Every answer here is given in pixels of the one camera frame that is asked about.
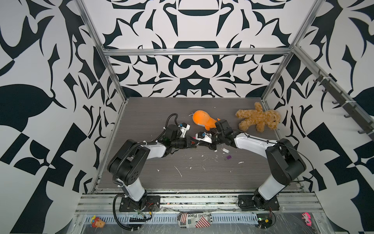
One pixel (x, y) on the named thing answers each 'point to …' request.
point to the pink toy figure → (307, 218)
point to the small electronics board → (264, 220)
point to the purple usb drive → (229, 157)
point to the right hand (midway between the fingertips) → (199, 138)
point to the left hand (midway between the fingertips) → (197, 140)
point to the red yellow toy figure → (96, 222)
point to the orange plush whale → (202, 118)
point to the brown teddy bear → (259, 117)
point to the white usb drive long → (225, 150)
